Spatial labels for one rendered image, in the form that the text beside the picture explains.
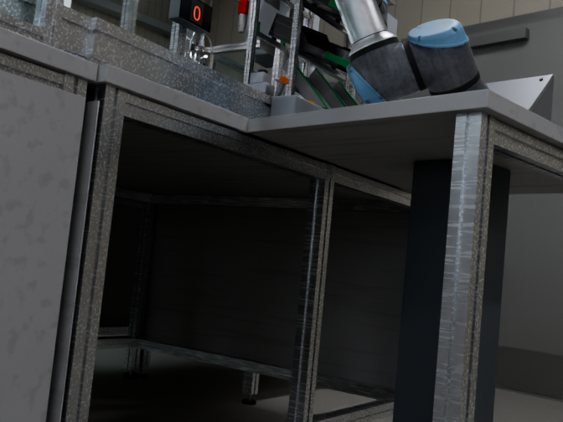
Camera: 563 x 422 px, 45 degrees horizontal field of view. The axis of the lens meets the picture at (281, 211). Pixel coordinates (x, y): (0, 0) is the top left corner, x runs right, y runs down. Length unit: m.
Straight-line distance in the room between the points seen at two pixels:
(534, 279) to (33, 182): 3.24
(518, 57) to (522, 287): 1.34
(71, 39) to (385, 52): 0.67
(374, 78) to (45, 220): 0.78
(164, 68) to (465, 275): 0.69
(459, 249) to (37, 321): 0.66
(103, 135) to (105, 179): 0.07
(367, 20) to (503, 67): 2.79
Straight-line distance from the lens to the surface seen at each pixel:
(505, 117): 1.15
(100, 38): 1.27
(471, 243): 1.08
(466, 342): 1.08
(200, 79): 1.44
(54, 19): 1.17
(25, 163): 1.08
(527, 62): 4.24
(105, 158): 1.16
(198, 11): 1.88
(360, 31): 1.55
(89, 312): 1.16
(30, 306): 1.10
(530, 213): 4.02
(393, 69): 1.52
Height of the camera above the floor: 0.56
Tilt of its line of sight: 5 degrees up
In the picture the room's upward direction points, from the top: 6 degrees clockwise
